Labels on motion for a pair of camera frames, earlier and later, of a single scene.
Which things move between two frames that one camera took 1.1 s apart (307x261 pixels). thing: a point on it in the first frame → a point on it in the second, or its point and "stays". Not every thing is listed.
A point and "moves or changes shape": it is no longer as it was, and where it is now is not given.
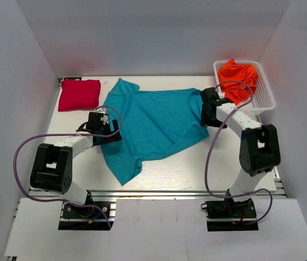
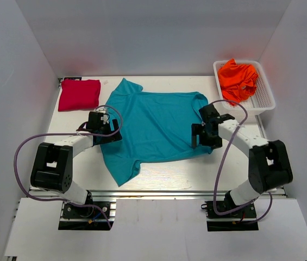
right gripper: [205, 121] → [197, 129]
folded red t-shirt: [79, 94] stays
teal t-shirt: [152, 124] moves or changes shape
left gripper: [110, 139] stays
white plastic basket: [262, 100] stays
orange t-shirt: [236, 92] stays
